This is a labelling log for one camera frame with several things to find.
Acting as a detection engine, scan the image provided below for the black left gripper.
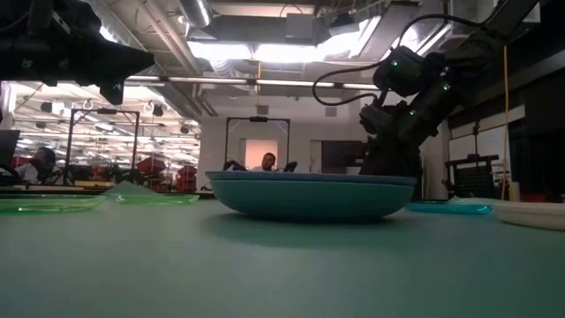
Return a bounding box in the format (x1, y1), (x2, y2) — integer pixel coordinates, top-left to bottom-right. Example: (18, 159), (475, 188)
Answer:
(41, 8), (156, 106)

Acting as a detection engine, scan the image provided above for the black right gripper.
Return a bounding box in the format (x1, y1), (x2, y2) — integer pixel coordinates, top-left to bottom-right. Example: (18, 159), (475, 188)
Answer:
(358, 100), (426, 178)

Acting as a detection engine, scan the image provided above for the clear green plastic plate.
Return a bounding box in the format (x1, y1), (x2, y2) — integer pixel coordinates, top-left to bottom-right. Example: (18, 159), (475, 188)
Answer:
(0, 194), (108, 216)
(103, 180), (200, 206)

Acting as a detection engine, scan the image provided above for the clear blue plastic plate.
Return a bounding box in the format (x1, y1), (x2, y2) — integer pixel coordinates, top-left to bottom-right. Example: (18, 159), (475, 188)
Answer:
(404, 199), (493, 216)

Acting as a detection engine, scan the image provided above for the black equipment stand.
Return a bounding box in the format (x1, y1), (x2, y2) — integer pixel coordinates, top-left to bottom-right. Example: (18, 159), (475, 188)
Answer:
(443, 153), (501, 201)

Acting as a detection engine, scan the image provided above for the brown plate with grey rim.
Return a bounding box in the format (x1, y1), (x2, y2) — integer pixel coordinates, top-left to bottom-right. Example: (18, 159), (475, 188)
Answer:
(205, 170), (418, 187)

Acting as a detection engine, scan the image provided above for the teal plastic plate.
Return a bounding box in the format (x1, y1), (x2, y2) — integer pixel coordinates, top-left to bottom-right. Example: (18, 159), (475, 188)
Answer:
(211, 178), (415, 221)

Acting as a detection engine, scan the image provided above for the red equipment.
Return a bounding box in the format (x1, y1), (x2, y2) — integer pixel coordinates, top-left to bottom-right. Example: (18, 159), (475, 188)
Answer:
(176, 164), (199, 193)
(135, 156), (168, 176)

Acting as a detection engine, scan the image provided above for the person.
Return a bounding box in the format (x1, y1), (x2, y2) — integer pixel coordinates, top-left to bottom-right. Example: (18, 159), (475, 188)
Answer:
(14, 146), (64, 186)
(250, 152), (280, 173)

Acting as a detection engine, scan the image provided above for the dark monitor screen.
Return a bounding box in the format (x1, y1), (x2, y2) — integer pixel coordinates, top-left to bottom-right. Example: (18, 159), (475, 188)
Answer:
(0, 129), (21, 168)

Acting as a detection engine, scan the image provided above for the white plastic plate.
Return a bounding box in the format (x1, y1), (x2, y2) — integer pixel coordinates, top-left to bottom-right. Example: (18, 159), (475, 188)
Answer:
(491, 201), (565, 232)

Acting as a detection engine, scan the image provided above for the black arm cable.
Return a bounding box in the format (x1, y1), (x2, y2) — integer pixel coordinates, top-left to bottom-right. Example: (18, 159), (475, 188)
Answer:
(312, 12), (483, 108)

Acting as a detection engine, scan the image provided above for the black metal station frame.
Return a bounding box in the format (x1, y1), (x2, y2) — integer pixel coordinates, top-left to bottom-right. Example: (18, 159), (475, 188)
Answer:
(224, 116), (292, 171)
(63, 107), (141, 187)

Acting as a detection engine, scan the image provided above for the silver ceiling air duct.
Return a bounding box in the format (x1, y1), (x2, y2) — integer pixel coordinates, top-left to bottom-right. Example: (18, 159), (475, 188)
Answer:
(177, 0), (214, 30)

